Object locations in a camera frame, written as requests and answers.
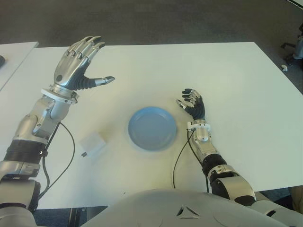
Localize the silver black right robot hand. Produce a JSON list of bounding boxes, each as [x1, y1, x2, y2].
[[175, 88, 206, 122]]

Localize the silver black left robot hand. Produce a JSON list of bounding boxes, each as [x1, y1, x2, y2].
[[53, 35, 116, 92]]

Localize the white charger block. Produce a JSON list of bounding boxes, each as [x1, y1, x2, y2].
[[79, 132, 107, 158]]

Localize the blue round plate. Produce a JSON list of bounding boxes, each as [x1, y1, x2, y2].
[[128, 106, 178, 151]]

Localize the white side table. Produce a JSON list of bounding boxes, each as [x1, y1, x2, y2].
[[0, 42, 39, 92]]

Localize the grey robot torso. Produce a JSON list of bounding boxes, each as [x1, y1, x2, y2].
[[0, 188, 303, 227]]

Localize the black office chair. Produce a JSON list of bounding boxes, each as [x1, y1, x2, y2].
[[280, 42, 298, 65]]

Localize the brown object under table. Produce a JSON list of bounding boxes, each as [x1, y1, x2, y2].
[[291, 186, 303, 213]]

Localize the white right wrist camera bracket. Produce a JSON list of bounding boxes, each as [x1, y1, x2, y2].
[[186, 122, 211, 132]]

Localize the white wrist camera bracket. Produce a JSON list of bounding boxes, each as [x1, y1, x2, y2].
[[186, 122, 211, 132], [40, 87, 79, 105]]

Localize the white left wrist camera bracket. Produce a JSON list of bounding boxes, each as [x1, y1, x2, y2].
[[40, 87, 79, 105]]

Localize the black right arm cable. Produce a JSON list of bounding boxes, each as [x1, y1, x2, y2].
[[172, 127, 211, 193]]

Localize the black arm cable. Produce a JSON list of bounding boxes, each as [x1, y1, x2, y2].
[[35, 122, 76, 206], [172, 127, 211, 193]]

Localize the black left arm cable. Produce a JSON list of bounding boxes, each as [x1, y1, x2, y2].
[[35, 122, 76, 206]]

